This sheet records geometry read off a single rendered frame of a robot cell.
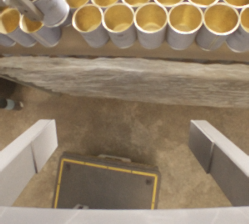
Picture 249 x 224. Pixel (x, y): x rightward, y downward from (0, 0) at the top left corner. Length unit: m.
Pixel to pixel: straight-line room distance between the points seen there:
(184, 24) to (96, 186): 1.10
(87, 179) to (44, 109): 0.80
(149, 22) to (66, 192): 1.19
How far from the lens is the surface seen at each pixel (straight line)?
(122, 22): 0.49
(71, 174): 1.34
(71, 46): 0.51
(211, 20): 0.48
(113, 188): 1.28
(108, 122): 1.55
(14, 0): 0.34
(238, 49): 0.48
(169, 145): 1.53
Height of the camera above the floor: 1.51
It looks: 79 degrees down
